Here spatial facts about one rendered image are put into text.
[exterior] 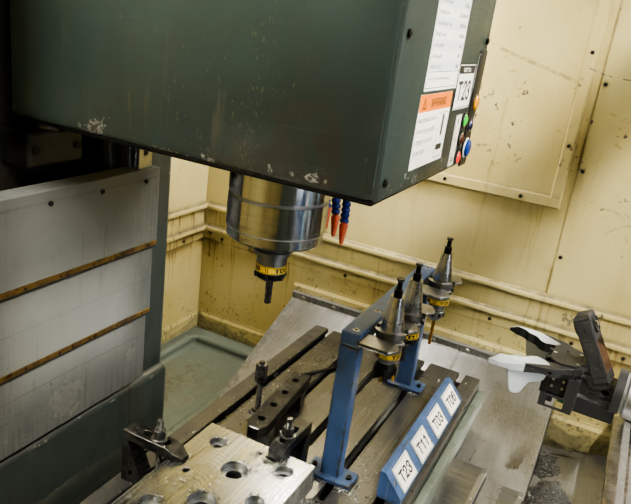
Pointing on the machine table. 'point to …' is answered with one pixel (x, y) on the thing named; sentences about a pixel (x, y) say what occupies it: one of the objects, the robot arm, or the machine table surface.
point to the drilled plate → (274, 487)
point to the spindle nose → (274, 215)
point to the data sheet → (447, 44)
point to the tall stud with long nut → (260, 382)
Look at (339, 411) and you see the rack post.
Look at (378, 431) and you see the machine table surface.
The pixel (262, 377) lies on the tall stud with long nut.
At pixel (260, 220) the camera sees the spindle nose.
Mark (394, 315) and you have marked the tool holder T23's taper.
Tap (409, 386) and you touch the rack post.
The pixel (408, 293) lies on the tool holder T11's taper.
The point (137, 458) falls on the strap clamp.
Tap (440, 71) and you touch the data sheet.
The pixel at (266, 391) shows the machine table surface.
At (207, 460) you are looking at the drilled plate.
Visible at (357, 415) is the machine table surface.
